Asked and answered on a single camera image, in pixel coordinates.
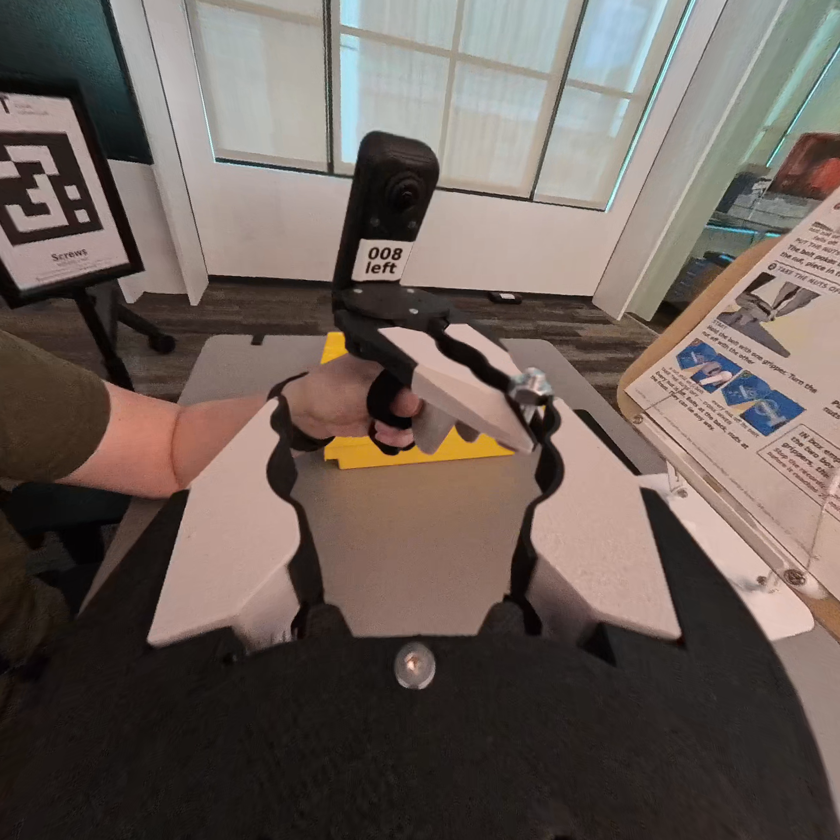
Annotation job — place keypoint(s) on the white glazed door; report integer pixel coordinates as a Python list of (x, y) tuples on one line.
[(459, 243)]

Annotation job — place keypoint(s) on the steel hex bolt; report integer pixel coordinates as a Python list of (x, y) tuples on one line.
[(539, 384)]

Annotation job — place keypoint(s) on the yellow divided plastic bin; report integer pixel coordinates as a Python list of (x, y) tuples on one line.
[(367, 456)]

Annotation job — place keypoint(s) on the person's left hand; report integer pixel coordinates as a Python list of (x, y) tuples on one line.
[(328, 400)]

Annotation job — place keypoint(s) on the steel hex nut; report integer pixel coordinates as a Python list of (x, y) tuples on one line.
[(520, 390)]

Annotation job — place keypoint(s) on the small black device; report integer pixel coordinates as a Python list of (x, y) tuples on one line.
[(505, 298)]

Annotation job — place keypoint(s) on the instruction sheet on stand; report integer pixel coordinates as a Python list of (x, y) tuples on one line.
[(741, 577)]

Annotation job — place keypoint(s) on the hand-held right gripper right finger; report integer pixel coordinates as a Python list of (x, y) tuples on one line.
[(604, 538)]

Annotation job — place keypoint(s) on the black framed marker sign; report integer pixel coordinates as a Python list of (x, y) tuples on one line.
[(59, 262)]

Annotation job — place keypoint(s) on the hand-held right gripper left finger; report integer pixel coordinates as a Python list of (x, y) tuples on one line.
[(223, 538)]

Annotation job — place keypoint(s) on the black wheeled stand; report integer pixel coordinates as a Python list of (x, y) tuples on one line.
[(98, 328)]

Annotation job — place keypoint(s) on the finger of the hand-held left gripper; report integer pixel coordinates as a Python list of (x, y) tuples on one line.
[(472, 407), (482, 341)]

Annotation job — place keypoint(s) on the person's left forearm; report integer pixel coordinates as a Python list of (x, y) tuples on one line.
[(197, 433)]

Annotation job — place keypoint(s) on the wooden sign board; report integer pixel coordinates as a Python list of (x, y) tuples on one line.
[(682, 315)]

